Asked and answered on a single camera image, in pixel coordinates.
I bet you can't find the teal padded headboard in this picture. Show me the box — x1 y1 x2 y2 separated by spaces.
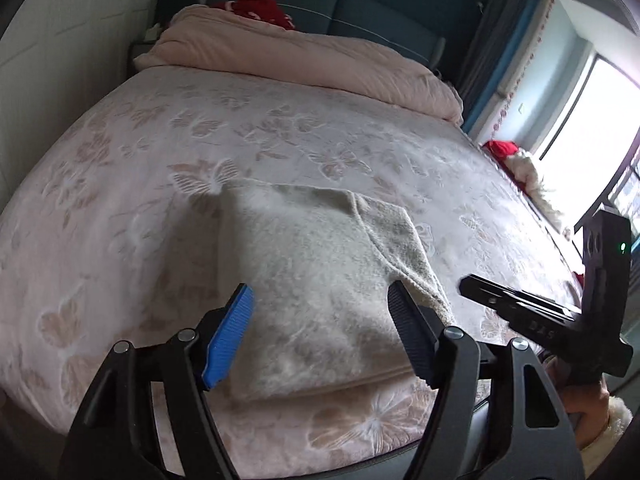
160 0 493 81

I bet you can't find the bed with floral sheet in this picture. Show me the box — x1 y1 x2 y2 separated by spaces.
0 67 586 476

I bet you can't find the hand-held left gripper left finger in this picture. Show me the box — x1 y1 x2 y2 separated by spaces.
65 284 256 480

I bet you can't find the pink bead string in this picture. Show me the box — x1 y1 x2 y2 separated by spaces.
490 0 558 141

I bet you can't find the grey-white towel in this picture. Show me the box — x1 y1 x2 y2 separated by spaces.
215 178 458 403

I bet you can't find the red and white plush toy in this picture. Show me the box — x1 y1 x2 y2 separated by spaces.
505 150 573 238

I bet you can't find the white wardrobe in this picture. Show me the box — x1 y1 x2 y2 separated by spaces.
0 0 173 196

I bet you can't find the bright window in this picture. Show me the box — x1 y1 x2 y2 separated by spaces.
537 57 640 221

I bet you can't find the dark bedside table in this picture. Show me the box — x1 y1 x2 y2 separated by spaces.
129 25 166 68

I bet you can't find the grey blue curtain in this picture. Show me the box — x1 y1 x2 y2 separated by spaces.
457 0 551 131

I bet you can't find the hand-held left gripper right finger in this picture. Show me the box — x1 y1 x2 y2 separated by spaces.
387 280 586 480

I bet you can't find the pink duvet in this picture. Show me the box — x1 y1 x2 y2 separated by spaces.
132 4 465 125

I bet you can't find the red plush cloth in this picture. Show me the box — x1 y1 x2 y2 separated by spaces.
482 140 521 161

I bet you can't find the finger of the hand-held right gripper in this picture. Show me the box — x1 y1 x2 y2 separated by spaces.
459 274 583 322

